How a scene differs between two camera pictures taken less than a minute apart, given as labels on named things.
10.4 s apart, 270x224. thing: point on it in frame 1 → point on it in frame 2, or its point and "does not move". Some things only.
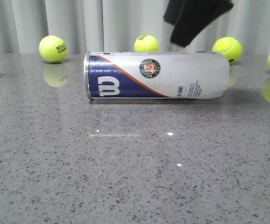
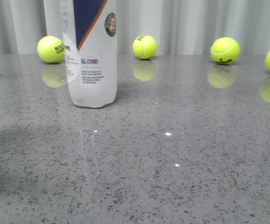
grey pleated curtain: [18, 26] does not move
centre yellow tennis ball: [146, 43] does not move
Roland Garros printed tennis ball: [53, 49] does not move
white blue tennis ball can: [176, 74] → [89, 29]
